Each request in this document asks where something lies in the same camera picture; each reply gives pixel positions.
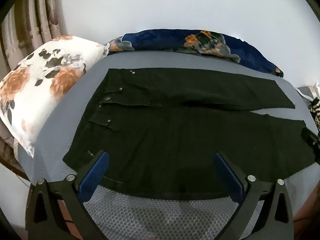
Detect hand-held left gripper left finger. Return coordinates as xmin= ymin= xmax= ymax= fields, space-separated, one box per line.
xmin=27 ymin=150 xmax=110 ymax=240

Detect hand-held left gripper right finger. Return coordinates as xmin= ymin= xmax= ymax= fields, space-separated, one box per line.
xmin=212 ymin=151 xmax=294 ymax=240

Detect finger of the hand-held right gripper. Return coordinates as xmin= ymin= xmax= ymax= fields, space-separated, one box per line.
xmin=301 ymin=127 xmax=320 ymax=164

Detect black pants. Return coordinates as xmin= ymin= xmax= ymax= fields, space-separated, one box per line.
xmin=62 ymin=67 xmax=316 ymax=200

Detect black white striped cloth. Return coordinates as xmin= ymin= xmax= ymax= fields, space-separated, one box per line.
xmin=309 ymin=97 xmax=320 ymax=132

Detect white floral pillow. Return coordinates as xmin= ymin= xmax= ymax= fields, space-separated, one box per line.
xmin=0 ymin=35 xmax=109 ymax=158

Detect grey bed mattress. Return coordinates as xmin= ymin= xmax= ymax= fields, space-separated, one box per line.
xmin=26 ymin=51 xmax=320 ymax=240

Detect navy floral blanket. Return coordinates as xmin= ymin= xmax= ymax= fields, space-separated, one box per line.
xmin=106 ymin=29 xmax=284 ymax=78

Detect beige patterned curtain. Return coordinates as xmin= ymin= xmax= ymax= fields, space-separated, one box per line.
xmin=0 ymin=0 xmax=68 ymax=73

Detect grey cushion with white strap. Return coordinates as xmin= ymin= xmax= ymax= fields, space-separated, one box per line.
xmin=296 ymin=82 xmax=320 ymax=101

